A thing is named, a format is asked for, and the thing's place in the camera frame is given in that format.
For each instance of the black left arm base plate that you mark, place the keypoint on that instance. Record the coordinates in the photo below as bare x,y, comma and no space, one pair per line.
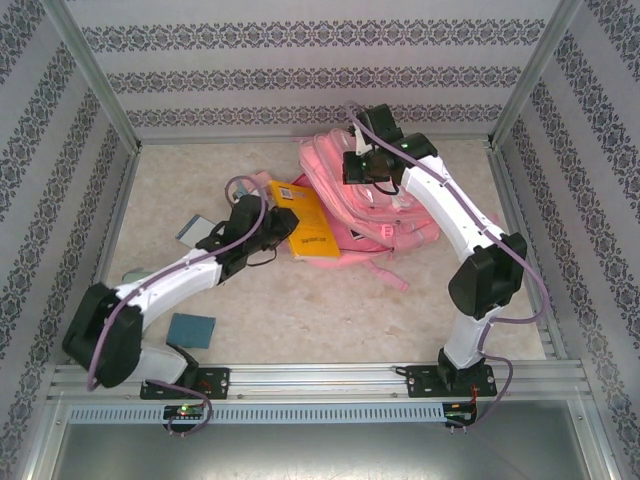
215,382

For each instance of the mint green pencil case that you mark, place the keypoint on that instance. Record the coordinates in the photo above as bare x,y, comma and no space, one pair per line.
135,274

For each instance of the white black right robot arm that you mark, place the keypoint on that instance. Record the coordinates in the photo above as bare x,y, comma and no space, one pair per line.
440,205

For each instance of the aluminium frame leg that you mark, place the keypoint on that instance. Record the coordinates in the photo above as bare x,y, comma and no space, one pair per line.
597,440
42,445

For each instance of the wide aluminium mounting rail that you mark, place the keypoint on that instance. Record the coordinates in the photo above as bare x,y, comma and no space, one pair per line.
320,380

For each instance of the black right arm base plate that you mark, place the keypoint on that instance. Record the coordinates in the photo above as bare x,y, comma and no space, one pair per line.
420,382

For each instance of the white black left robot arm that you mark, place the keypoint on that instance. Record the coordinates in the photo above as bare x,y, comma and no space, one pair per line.
175,282

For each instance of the pink student backpack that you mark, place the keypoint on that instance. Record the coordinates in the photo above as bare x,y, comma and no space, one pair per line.
360,210

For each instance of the aluminium side rail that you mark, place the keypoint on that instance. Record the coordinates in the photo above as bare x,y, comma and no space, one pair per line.
108,255
517,220

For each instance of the grey metal sheet panel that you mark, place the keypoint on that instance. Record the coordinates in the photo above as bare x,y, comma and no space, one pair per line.
320,455

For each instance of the aluminium frame post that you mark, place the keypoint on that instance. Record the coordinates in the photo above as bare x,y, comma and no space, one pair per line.
533,75
96,75

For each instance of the small teal notebook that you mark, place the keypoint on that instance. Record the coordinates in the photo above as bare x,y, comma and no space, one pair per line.
192,331

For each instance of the thin aluminium frame rail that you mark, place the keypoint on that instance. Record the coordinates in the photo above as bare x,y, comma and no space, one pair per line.
225,139

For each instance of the yellow book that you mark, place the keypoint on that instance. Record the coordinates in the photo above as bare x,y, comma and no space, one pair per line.
310,220

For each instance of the grey notebook with teal edge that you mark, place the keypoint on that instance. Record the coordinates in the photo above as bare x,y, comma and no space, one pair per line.
195,230

